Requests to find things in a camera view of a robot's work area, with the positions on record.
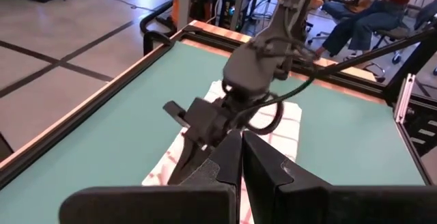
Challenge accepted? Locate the wooden table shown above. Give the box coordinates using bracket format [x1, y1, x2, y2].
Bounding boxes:
[0, 19, 386, 176]

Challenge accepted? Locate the green table mat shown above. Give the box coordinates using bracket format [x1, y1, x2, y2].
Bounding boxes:
[0, 41, 426, 224]

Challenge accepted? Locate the black mat clamp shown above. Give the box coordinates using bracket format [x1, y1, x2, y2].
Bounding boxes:
[143, 31, 175, 57]

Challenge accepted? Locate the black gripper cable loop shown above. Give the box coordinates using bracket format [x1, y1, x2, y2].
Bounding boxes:
[235, 90, 285, 136]

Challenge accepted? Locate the white red-checked towel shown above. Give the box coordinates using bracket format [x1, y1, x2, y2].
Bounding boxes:
[141, 79, 303, 224]

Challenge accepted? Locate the silver metal bracket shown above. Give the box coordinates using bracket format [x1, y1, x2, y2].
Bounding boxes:
[393, 73, 417, 125]

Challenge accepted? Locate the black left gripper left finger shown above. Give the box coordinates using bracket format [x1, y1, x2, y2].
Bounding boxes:
[58, 130, 243, 224]

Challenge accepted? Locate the person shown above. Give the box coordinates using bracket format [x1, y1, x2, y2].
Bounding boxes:
[315, 0, 426, 57]

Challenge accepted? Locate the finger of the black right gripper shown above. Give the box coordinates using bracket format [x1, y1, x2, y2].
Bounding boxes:
[193, 145, 215, 171]
[163, 100, 201, 186]

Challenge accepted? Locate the office chair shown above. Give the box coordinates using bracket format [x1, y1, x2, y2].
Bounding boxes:
[371, 0, 437, 64]

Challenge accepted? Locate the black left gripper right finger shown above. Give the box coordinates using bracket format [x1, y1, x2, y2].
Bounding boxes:
[242, 130, 437, 224]

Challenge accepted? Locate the grey metal stand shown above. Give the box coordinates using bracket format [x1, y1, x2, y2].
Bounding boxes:
[176, 0, 193, 31]

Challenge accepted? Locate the black aluminium table frame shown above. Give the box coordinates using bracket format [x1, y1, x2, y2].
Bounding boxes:
[0, 24, 437, 191]

